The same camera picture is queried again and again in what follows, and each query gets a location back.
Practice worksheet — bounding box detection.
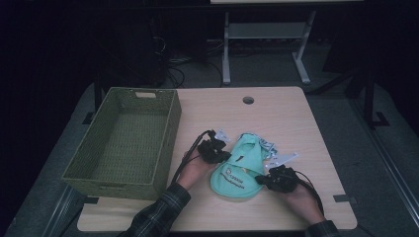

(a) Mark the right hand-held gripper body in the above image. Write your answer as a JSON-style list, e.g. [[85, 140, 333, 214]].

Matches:
[[264, 151, 300, 195]]

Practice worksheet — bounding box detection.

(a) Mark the person's right hand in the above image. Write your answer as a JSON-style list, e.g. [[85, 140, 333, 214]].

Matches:
[[284, 181, 326, 226]]

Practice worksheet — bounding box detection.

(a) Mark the grey tape piece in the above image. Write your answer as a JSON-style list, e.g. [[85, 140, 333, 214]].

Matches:
[[332, 194, 359, 204]]

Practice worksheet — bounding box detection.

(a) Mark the mint green baby bib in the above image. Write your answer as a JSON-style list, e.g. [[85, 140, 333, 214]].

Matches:
[[209, 131, 280, 199]]

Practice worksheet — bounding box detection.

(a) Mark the white metal table frame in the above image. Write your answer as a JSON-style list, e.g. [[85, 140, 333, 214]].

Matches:
[[221, 10, 318, 86]]

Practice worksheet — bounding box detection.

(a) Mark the aluminium floor rail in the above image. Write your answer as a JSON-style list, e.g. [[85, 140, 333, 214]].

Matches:
[[42, 185, 84, 237], [348, 97, 419, 229]]

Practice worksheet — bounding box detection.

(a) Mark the green woven basket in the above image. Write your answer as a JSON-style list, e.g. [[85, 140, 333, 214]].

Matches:
[[61, 86, 183, 202]]

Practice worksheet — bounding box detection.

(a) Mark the dark cabinet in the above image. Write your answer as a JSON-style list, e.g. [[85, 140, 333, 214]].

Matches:
[[98, 13, 168, 88]]

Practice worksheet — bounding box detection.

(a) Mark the right hand-held gripper black cable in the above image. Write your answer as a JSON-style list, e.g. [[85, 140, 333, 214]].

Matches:
[[293, 170, 326, 217]]

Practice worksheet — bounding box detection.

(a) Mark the person's left hand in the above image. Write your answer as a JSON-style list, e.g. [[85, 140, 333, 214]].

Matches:
[[176, 147, 216, 192]]

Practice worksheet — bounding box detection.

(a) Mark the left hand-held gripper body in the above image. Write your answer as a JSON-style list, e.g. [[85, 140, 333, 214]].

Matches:
[[196, 128, 232, 165]]

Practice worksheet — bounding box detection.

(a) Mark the tangle of floor cables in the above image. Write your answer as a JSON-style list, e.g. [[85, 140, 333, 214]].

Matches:
[[160, 34, 225, 89]]

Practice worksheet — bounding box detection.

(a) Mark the black metal stand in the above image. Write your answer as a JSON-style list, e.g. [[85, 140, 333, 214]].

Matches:
[[361, 69, 391, 130], [81, 73, 104, 126]]

